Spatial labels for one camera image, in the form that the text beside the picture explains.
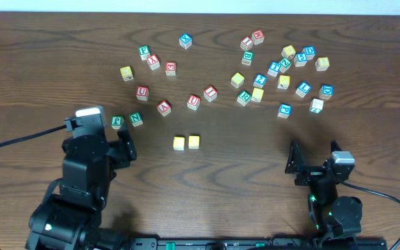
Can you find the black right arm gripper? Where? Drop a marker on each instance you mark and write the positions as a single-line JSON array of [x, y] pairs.
[[315, 174]]

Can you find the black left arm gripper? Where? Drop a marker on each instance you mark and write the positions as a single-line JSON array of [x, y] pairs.
[[124, 149]]

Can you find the yellow C letter block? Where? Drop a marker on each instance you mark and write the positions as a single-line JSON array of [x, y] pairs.
[[179, 143]]

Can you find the yellow O letter block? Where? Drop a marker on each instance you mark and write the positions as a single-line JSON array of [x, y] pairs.
[[194, 141]]

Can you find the green R letter block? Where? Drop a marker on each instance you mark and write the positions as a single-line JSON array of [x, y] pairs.
[[243, 98]]

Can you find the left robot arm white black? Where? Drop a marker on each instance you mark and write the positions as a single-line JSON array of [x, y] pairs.
[[69, 216]]

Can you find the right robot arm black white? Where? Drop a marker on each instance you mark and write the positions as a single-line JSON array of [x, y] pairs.
[[334, 216]]

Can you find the green J letter block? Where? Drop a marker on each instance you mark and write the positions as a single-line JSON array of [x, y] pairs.
[[117, 122]]

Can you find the green N letter block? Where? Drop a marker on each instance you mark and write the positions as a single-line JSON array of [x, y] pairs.
[[136, 119]]

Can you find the white green block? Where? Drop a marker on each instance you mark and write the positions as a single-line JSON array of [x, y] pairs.
[[316, 106]]

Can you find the blue P letter block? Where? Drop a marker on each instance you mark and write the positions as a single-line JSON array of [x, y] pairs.
[[284, 111]]

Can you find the blue D block right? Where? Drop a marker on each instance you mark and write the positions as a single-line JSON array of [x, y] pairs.
[[326, 92]]

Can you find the blue d block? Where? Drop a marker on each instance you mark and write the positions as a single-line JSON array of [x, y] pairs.
[[326, 92], [309, 51]]

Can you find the red A letter block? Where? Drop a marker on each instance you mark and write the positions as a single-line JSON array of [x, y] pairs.
[[164, 108]]

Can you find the red U letter block left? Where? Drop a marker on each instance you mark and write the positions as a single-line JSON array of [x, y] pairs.
[[142, 93]]

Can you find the red u letter block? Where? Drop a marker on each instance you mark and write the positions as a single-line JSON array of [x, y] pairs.
[[142, 93], [193, 102]]

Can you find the blue L letter block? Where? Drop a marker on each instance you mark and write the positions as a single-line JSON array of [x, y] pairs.
[[303, 89]]

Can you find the yellow block right middle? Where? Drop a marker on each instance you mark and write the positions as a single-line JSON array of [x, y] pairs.
[[283, 82]]

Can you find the yellow block beside R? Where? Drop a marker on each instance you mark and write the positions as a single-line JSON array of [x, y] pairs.
[[257, 94]]

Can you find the yellow block far left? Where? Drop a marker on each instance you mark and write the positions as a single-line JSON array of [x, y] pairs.
[[127, 73]]

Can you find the yellow 8 number block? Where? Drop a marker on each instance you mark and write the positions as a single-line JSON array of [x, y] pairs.
[[322, 64]]

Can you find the red U letter block middle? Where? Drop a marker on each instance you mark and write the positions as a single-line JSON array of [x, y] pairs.
[[193, 102]]

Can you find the blue 2 number block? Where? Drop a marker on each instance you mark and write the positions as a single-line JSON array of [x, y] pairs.
[[259, 81]]

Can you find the green Z letter block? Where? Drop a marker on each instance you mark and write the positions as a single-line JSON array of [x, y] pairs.
[[285, 64]]

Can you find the blue 5 number block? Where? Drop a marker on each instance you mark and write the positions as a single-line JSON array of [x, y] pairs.
[[300, 60]]

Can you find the blue T letter block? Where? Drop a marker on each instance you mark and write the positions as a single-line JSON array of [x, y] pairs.
[[274, 69]]

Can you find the red X letter block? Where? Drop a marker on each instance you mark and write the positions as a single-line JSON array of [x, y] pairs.
[[153, 62]]

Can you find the red E letter block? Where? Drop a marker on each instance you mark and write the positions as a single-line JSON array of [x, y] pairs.
[[170, 68]]

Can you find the blue D block top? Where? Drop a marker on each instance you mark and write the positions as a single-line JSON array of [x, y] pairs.
[[309, 51]]

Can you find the yellow block top right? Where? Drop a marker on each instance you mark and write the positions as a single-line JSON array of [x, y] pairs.
[[288, 52]]

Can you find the green F letter block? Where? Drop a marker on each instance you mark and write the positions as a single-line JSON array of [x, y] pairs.
[[144, 52]]

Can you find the yellow block centre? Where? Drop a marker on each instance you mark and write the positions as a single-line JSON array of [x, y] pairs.
[[237, 80]]

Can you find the red I block middle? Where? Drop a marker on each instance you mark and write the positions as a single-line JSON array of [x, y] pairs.
[[210, 93]]

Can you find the red i block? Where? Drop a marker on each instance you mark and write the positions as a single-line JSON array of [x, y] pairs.
[[246, 43], [210, 93]]

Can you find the green B letter block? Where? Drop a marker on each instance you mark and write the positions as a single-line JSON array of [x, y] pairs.
[[247, 58]]

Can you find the red I block top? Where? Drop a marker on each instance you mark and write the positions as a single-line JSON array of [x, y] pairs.
[[246, 43]]

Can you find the red M letter block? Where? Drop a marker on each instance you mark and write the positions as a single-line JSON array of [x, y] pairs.
[[258, 37]]

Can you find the blue X letter block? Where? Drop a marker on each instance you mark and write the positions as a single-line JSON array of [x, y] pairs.
[[185, 40]]

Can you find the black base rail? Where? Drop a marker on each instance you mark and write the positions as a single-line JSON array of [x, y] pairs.
[[260, 244]]

